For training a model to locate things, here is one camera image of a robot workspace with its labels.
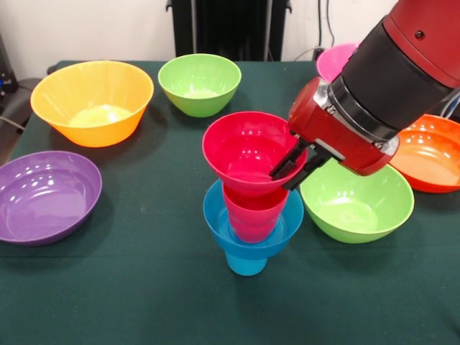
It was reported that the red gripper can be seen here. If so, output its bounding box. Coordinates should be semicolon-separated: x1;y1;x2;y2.
269;76;401;191

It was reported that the red bowl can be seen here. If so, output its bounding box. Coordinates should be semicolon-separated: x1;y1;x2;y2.
201;111;310;197

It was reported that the red cup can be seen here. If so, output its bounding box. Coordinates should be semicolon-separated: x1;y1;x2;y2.
221;182;290;245

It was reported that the blue bowl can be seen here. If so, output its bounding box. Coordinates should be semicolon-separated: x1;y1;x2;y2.
203;178;305;260

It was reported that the pink bowl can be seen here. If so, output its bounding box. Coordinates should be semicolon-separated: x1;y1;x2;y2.
316;42;361;83

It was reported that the blue cup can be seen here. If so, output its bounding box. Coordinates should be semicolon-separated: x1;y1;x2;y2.
224;251;270;277

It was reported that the purple bowl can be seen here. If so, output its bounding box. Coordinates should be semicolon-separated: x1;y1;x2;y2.
0;149;104;247

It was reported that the green bowl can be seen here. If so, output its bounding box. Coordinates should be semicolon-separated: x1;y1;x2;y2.
299;157;415;244
157;53;242;119

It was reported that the orange bowl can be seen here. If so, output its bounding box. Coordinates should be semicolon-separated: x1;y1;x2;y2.
387;114;460;194

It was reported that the black office chair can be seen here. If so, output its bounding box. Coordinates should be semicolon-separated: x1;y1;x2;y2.
440;91;460;121
0;77;44;130

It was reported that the dark green tablecloth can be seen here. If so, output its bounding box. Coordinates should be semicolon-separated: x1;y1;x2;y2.
0;60;460;345

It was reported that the yellow bowl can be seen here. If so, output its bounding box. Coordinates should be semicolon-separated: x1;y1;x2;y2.
29;60;155;148

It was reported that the black computer box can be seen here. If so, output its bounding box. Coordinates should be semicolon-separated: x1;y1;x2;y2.
0;34;19;96

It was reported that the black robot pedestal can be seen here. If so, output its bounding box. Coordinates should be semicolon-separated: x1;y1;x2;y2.
165;0;293;62

